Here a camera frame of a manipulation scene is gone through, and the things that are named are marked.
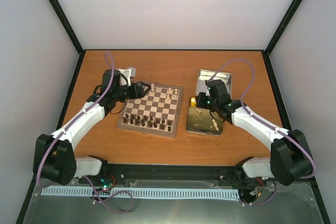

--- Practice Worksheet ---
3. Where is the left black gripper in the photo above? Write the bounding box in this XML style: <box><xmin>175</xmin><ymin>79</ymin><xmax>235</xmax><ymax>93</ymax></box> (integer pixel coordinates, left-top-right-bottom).
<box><xmin>114</xmin><ymin>81</ymin><xmax>151</xmax><ymax>102</ymax></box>

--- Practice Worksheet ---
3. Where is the silver tin lid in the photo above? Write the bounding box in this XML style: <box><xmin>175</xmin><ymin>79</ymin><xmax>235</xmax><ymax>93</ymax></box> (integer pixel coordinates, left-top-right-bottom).
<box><xmin>195</xmin><ymin>69</ymin><xmax>232</xmax><ymax>96</ymax></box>

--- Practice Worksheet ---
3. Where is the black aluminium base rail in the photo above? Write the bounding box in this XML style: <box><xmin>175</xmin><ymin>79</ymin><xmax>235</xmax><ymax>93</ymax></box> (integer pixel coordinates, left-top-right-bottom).
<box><xmin>34</xmin><ymin>163</ymin><xmax>316</xmax><ymax>190</ymax></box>

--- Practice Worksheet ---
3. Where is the black frame post right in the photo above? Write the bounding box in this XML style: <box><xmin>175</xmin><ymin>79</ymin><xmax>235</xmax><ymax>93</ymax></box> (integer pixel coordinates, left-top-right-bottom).
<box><xmin>265</xmin><ymin>0</ymin><xmax>303</xmax><ymax>56</ymax></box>

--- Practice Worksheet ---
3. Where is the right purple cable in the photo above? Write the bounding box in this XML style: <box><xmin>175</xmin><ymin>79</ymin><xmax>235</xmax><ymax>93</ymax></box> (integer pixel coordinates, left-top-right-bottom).
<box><xmin>206</xmin><ymin>59</ymin><xmax>317</xmax><ymax>206</ymax></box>

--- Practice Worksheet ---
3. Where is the gold tin box base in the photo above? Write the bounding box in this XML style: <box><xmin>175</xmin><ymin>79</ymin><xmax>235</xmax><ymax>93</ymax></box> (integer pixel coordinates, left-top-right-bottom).
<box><xmin>186</xmin><ymin>97</ymin><xmax>224</xmax><ymax>135</ymax></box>

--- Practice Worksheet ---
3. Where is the light blue cable duct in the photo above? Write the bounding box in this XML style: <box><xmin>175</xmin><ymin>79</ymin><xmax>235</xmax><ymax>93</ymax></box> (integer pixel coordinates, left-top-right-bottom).
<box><xmin>40</xmin><ymin>186</ymin><xmax>239</xmax><ymax>201</ymax></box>

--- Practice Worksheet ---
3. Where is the green lit circuit board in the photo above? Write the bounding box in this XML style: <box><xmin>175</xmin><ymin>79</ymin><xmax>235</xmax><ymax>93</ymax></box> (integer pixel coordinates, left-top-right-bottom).
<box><xmin>100</xmin><ymin>175</ymin><xmax>116</xmax><ymax>190</ymax></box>

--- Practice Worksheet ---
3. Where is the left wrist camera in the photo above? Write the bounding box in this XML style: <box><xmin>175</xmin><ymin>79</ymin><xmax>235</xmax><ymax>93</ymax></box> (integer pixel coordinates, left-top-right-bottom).
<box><xmin>118</xmin><ymin>67</ymin><xmax>136</xmax><ymax>86</ymax></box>

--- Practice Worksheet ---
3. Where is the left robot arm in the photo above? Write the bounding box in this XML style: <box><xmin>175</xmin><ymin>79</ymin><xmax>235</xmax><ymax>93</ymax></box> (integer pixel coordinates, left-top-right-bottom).
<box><xmin>33</xmin><ymin>68</ymin><xmax>151</xmax><ymax>185</ymax></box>

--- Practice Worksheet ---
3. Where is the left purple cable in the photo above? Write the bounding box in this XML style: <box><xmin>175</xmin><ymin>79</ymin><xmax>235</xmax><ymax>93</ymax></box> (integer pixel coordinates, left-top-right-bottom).
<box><xmin>35</xmin><ymin>51</ymin><xmax>116</xmax><ymax>188</ymax></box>

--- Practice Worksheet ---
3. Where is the black frame post left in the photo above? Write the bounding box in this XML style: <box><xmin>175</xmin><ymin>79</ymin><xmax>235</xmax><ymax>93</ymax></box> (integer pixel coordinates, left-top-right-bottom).
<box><xmin>48</xmin><ymin>0</ymin><xmax>83</xmax><ymax>54</ymax></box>

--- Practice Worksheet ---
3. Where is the wooden chess board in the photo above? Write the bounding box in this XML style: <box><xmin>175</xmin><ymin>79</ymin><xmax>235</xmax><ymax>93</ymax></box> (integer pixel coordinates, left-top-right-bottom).
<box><xmin>117</xmin><ymin>83</ymin><xmax>183</xmax><ymax>138</ymax></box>

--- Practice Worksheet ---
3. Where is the black frame post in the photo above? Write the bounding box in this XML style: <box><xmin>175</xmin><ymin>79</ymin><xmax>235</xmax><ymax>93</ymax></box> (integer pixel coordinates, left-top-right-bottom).
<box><xmin>265</xmin><ymin>0</ymin><xmax>303</xmax><ymax>56</ymax></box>
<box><xmin>48</xmin><ymin>0</ymin><xmax>83</xmax><ymax>54</ymax></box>

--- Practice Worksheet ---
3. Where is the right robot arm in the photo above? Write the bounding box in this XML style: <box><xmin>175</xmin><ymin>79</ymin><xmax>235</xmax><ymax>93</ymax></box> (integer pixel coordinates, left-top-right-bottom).
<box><xmin>196</xmin><ymin>80</ymin><xmax>316</xmax><ymax>186</ymax></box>

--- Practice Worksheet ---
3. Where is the purple cable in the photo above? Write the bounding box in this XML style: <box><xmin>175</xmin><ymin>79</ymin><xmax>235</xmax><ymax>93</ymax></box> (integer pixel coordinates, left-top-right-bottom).
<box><xmin>206</xmin><ymin>59</ymin><xmax>317</xmax><ymax>206</ymax></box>
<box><xmin>35</xmin><ymin>51</ymin><xmax>116</xmax><ymax>188</ymax></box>

